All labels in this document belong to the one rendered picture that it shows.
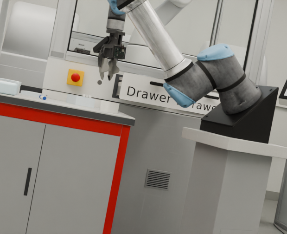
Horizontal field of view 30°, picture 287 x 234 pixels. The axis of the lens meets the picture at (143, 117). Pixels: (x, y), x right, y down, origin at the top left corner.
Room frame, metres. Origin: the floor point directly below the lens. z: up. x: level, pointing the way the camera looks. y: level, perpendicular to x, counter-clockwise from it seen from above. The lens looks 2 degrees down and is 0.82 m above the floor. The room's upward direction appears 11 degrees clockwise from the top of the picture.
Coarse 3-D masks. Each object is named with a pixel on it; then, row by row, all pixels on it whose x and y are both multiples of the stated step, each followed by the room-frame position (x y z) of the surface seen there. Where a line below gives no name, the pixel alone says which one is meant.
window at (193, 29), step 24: (96, 0) 2.51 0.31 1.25; (168, 0) 2.56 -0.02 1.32; (192, 0) 2.58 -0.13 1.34; (216, 0) 2.59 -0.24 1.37; (240, 0) 2.61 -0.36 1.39; (96, 24) 2.51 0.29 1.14; (168, 24) 2.56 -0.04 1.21; (192, 24) 2.58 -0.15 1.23; (216, 24) 2.60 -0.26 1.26; (240, 24) 2.61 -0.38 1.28; (72, 48) 2.50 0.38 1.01; (144, 48) 2.55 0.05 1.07; (192, 48) 2.58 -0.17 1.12; (240, 48) 2.62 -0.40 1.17
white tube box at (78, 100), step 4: (68, 96) 2.30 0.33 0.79; (72, 96) 2.25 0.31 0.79; (76, 96) 2.21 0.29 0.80; (80, 96) 2.34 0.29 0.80; (68, 100) 2.29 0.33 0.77; (72, 100) 2.25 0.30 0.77; (76, 100) 2.21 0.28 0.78; (80, 100) 2.22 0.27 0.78; (84, 100) 2.23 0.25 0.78; (88, 100) 2.23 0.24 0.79; (92, 100) 2.24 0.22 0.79; (76, 104) 2.21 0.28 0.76; (80, 104) 2.22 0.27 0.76; (84, 104) 2.23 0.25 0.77; (88, 104) 2.23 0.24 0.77; (92, 104) 2.24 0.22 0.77
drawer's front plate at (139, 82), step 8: (128, 80) 2.18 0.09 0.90; (136, 80) 2.19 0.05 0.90; (144, 80) 2.19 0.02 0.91; (152, 80) 2.20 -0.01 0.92; (160, 80) 2.20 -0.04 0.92; (136, 88) 2.19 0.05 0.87; (144, 88) 2.19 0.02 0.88; (152, 88) 2.20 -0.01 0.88; (160, 88) 2.20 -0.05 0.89; (120, 96) 2.18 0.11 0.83; (128, 96) 2.19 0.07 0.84; (136, 96) 2.19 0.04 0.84; (144, 96) 2.19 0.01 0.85; (152, 96) 2.20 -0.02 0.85; (152, 104) 2.20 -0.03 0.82; (160, 104) 2.21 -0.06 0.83; (168, 104) 2.21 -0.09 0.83; (176, 104) 2.22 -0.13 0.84
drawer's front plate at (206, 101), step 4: (216, 96) 2.57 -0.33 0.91; (200, 100) 2.56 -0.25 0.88; (204, 100) 2.56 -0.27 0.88; (208, 100) 2.56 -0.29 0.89; (212, 100) 2.57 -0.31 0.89; (216, 100) 2.57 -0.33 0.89; (192, 104) 2.55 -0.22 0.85; (196, 104) 2.56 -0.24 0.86; (200, 104) 2.56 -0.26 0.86; (204, 104) 2.56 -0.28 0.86; (208, 104) 2.56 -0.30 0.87; (212, 104) 2.57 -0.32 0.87; (216, 104) 2.57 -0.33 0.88; (188, 108) 2.55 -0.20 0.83; (192, 108) 2.55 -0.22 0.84; (196, 108) 2.56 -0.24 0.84; (208, 108) 2.57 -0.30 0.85; (196, 112) 2.56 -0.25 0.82; (200, 112) 2.56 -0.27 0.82; (204, 112) 2.56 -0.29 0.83; (208, 112) 2.57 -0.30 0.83
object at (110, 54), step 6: (108, 30) 2.25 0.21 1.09; (114, 30) 2.25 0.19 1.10; (114, 36) 2.25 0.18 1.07; (120, 36) 2.25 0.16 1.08; (108, 42) 2.28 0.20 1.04; (114, 42) 2.25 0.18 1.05; (120, 42) 2.25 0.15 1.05; (102, 48) 2.28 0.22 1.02; (108, 48) 2.26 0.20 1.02; (114, 48) 2.23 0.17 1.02; (120, 48) 2.25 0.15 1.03; (108, 54) 2.26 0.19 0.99; (114, 54) 2.24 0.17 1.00; (120, 54) 2.25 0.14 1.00
